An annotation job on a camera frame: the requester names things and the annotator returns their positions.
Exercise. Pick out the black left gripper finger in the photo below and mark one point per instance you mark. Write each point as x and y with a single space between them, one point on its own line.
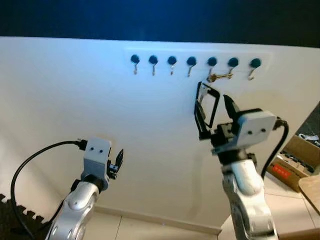
119 157

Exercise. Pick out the cardboard box with red label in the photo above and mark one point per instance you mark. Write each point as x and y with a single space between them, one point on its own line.
292 160

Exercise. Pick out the dark speckled countertop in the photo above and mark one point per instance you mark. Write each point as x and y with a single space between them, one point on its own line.
314 122

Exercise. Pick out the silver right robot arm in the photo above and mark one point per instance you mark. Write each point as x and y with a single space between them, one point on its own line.
247 195

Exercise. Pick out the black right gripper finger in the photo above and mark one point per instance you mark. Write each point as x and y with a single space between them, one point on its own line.
198 117
230 109

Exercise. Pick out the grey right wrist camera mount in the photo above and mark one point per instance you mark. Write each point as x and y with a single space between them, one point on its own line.
256 129

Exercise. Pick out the brass key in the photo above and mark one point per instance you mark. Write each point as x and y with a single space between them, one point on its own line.
220 77

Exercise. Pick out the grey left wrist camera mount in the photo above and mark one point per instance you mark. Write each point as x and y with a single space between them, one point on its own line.
96 155

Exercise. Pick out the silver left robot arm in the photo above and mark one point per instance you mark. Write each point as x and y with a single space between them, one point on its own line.
80 205

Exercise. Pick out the white item in box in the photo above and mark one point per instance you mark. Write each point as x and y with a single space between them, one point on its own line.
309 136

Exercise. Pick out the light wooden table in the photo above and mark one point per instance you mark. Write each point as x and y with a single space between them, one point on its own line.
312 192

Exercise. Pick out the black foam puzzle mat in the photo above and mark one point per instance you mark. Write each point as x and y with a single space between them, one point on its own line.
7 220

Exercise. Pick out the dark knob metal hook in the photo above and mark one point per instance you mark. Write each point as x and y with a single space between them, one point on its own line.
135 59
255 63
153 59
172 60
191 61
212 61
233 62

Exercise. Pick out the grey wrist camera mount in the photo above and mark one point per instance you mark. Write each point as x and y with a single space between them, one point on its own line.
96 155
256 129

